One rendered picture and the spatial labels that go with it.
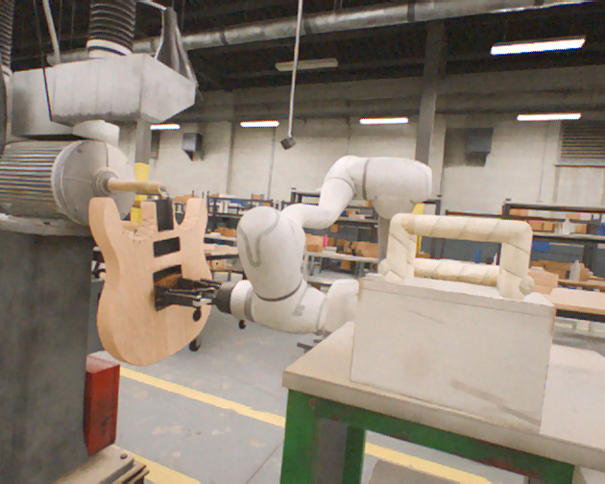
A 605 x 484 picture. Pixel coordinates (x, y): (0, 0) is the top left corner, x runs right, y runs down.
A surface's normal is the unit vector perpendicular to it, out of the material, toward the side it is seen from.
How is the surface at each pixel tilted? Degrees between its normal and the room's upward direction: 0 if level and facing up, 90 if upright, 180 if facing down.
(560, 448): 90
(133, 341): 89
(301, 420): 91
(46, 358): 90
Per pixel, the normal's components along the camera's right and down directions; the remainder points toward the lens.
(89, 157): 0.89, 0.00
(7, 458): -0.36, -0.14
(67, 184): 0.63, 0.17
